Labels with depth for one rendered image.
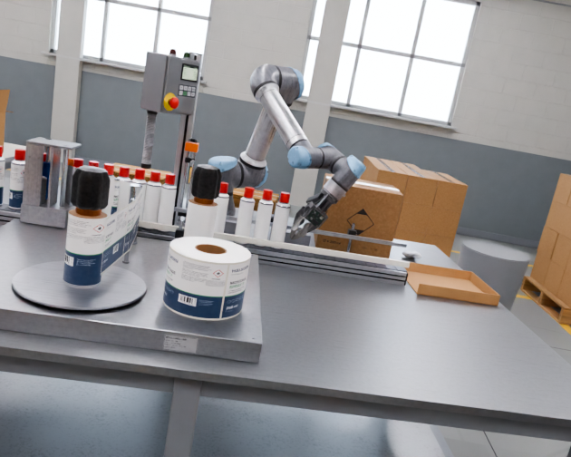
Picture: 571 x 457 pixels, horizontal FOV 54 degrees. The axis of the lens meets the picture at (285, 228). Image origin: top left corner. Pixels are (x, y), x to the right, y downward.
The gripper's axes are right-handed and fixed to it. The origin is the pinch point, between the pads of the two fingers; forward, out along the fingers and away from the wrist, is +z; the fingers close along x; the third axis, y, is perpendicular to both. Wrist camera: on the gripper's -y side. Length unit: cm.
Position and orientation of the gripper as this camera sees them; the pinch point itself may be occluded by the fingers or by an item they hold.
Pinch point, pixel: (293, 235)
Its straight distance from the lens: 200.5
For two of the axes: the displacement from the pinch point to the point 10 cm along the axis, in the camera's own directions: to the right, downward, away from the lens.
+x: 7.6, 6.1, 2.1
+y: 0.6, 2.5, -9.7
